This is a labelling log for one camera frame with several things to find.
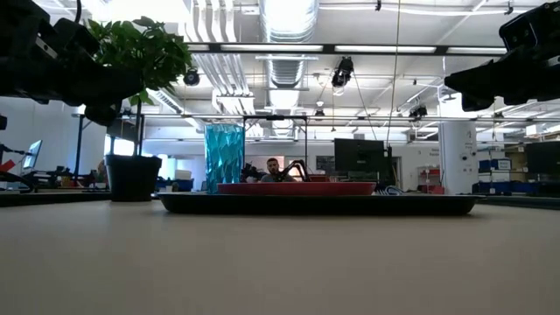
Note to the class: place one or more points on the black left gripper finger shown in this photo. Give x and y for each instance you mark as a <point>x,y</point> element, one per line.
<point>104,114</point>
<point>114,83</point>

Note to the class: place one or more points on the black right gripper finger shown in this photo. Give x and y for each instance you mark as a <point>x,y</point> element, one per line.
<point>477,104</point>
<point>479,81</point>

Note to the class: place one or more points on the pink round plate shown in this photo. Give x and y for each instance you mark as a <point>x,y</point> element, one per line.
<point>297,189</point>

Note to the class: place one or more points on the black background robot arm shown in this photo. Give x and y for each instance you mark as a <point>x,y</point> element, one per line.
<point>297,168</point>

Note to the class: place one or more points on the dark green serving tray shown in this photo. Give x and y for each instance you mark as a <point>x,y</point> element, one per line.
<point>306,205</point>

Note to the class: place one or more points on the black box behind tree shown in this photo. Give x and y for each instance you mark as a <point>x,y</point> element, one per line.
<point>123,129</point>

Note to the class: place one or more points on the white LED light strip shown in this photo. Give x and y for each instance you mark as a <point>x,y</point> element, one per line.
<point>474,50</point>
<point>385,49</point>
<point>271,47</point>

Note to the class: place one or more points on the white round pillar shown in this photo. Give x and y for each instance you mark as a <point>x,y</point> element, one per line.
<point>457,157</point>

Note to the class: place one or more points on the blue storage bin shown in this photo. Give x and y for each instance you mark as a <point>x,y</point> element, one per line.
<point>501,164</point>

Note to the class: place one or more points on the small green tree black pot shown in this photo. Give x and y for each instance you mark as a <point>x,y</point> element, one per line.
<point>133,177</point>

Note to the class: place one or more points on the small bright computer screen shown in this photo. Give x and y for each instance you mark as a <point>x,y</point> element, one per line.
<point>32,154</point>

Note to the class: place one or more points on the dark large monitor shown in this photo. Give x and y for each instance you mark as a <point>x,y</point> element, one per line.
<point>542,166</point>

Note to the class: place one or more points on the black background monitor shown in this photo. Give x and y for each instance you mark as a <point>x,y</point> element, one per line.
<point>359,155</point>

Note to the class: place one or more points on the person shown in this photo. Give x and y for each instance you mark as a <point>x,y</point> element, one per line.
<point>273,170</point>

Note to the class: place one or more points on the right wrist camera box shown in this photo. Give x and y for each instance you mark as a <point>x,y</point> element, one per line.
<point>522,26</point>

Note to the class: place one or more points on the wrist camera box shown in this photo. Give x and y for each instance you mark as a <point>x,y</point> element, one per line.
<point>522,26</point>
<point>76,37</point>

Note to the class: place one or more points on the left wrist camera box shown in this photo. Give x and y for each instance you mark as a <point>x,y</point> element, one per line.
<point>76,37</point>

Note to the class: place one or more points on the small round black camera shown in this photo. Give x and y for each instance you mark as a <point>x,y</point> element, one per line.
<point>191,78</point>

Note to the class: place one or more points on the black overhead camera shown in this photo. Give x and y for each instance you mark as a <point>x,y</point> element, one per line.
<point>342,72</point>

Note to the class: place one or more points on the black overhead frame beam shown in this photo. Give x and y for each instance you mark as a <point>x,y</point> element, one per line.
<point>328,49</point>

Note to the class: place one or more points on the black background stand frame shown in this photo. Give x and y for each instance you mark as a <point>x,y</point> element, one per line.
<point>275,118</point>

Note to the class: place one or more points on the silver ceiling air duct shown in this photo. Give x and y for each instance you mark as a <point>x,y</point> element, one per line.
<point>289,26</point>

